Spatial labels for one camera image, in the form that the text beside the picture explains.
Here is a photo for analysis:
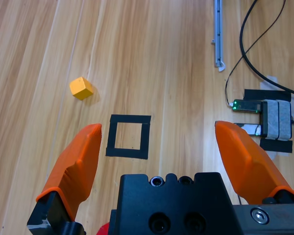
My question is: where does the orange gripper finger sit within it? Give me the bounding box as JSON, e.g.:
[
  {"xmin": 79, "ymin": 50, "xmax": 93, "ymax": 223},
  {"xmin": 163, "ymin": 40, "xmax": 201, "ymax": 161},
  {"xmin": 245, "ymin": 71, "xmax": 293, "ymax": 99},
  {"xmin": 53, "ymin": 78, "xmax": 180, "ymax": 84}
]
[
  {"xmin": 215, "ymin": 120, "xmax": 294, "ymax": 205},
  {"xmin": 26, "ymin": 123, "xmax": 103, "ymax": 235}
]

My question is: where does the yellow wooden cube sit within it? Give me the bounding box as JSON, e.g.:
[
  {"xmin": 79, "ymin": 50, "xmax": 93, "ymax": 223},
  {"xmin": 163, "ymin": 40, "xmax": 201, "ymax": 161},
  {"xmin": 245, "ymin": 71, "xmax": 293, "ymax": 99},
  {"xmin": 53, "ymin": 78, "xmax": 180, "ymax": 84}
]
[{"xmin": 69, "ymin": 76, "xmax": 94, "ymax": 101}]

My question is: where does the black tape strip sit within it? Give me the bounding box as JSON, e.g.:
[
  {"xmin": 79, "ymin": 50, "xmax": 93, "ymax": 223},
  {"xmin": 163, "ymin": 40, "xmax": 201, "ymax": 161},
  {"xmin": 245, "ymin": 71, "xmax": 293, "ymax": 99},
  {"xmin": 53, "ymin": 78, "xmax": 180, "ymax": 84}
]
[
  {"xmin": 244, "ymin": 89, "xmax": 292, "ymax": 102},
  {"xmin": 259, "ymin": 138, "xmax": 294, "ymax": 154}
]

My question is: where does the grey taped USB hub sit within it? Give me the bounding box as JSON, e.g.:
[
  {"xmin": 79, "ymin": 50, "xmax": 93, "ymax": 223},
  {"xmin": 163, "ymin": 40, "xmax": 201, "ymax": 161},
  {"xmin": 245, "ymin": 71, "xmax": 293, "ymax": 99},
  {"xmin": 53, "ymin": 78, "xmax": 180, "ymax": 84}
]
[{"xmin": 261, "ymin": 99, "xmax": 293, "ymax": 141}]

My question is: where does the black USB dongle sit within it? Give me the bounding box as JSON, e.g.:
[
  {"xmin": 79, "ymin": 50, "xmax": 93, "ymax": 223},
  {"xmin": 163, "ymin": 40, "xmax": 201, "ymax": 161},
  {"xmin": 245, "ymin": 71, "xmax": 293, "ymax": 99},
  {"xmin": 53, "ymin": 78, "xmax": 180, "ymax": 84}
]
[{"xmin": 232, "ymin": 99, "xmax": 263, "ymax": 114}]

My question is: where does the black tape square outline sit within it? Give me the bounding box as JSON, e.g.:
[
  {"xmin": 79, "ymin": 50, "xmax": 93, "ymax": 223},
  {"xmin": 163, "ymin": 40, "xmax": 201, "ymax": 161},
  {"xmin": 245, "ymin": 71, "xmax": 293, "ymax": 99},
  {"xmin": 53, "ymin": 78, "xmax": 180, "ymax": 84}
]
[{"xmin": 105, "ymin": 114, "xmax": 152, "ymax": 160}]

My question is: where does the white tape piece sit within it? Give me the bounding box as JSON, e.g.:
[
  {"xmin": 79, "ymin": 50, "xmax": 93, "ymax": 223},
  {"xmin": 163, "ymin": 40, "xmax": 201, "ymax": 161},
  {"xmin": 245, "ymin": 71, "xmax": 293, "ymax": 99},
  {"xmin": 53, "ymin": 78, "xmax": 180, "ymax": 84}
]
[{"xmin": 259, "ymin": 74, "xmax": 279, "ymax": 91}]

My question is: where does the thin black table cable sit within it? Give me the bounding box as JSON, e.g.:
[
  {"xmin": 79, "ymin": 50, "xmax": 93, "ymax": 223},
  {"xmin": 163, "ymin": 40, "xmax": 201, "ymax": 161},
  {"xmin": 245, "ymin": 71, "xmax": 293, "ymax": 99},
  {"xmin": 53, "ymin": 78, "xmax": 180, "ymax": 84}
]
[{"xmin": 224, "ymin": 0, "xmax": 287, "ymax": 108}]

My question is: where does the thick black table cable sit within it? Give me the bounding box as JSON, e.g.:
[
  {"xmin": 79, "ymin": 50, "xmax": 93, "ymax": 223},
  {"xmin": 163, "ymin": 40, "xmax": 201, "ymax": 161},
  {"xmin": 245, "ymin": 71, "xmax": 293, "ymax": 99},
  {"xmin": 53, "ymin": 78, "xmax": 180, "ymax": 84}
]
[{"xmin": 239, "ymin": 0, "xmax": 294, "ymax": 96}]

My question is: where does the grey aluminium rail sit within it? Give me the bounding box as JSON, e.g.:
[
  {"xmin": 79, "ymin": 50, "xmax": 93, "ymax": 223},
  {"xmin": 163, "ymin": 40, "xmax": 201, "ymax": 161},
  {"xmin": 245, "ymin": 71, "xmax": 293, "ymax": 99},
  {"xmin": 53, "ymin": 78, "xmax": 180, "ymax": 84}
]
[{"xmin": 211, "ymin": 0, "xmax": 226, "ymax": 72}]

